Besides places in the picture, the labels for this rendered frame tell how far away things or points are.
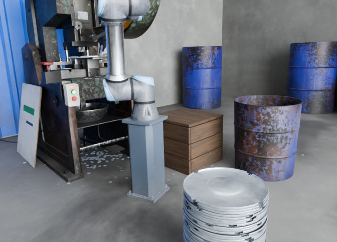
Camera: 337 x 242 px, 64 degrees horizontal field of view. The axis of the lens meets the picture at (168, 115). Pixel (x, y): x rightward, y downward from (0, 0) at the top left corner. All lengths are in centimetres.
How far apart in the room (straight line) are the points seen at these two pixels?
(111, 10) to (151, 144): 67
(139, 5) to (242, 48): 381
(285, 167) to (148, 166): 86
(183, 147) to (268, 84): 317
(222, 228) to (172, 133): 102
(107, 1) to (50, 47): 105
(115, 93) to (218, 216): 80
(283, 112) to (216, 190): 86
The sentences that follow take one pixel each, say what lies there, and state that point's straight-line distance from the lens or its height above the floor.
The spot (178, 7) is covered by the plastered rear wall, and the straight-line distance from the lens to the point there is 441.
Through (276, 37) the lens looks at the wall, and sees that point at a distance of 468.
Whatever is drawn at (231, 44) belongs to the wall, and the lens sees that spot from 509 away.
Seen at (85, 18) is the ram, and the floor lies 105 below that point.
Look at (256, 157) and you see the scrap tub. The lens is 175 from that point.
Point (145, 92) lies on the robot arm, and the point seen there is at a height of 60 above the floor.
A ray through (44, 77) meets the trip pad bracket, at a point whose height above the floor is 67.
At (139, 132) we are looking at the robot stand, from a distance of 142.
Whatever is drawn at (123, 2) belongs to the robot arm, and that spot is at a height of 101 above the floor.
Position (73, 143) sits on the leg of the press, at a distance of 184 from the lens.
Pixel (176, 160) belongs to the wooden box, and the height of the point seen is 8.
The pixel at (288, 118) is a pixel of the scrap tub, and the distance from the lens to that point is 171.
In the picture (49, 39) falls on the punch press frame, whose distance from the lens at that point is 223.
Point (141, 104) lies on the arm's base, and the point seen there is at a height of 53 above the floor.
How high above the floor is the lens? 79
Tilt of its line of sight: 13 degrees down
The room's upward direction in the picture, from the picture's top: 2 degrees counter-clockwise
